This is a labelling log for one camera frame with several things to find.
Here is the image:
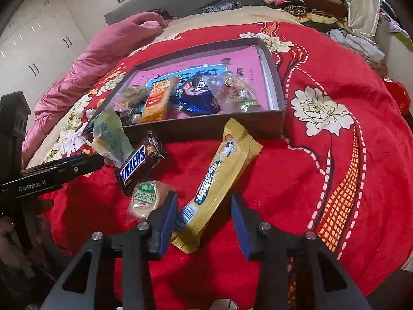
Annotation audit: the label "clear crispy cake pack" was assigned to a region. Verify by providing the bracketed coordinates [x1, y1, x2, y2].
[114, 86, 150, 110]

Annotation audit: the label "orange rice cracker pack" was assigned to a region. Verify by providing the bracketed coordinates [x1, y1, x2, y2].
[139, 77, 180, 123]

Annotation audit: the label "white wardrobe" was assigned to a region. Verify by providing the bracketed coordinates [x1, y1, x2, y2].
[1, 0, 87, 109]

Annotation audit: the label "red plastic bag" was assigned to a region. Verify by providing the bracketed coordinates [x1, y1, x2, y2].
[383, 77, 411, 115]

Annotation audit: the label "Snickers bar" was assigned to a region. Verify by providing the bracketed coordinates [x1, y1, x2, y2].
[115, 130, 167, 196]

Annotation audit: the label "clear walnut date pack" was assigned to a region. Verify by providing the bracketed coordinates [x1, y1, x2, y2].
[205, 75, 261, 113]

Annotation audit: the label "small dark chocolate pack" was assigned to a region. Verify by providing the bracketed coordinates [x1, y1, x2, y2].
[120, 108, 142, 126]

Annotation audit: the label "pink Chinese workbook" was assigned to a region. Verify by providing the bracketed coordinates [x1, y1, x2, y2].
[130, 45, 269, 118]

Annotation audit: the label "clothes on window sill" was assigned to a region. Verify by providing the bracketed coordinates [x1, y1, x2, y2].
[379, 1, 413, 52]

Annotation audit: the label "yellow Alpenliebe candy pack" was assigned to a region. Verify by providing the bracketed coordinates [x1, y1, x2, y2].
[171, 118, 263, 254]

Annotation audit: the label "round green-label cake pack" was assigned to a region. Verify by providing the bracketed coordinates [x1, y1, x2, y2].
[128, 181, 176, 221]

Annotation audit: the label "grey clothes pile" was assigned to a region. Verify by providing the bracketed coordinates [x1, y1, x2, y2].
[328, 29, 386, 63]

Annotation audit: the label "blue Oreo pack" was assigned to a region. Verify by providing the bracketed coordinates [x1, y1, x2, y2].
[171, 74, 221, 116]

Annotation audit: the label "patterned small pillow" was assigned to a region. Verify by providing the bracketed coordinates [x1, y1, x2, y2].
[202, 2, 243, 13]

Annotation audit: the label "pink quilt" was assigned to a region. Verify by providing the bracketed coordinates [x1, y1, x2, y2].
[22, 12, 167, 166]

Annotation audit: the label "green pale pastry pack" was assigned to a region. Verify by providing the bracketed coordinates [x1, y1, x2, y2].
[92, 108, 134, 168]

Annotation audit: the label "red floral blanket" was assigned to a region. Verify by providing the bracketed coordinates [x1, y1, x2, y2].
[44, 22, 412, 309]

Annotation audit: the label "cream satin curtain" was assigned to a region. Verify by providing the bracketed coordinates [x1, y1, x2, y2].
[346, 0, 380, 40]

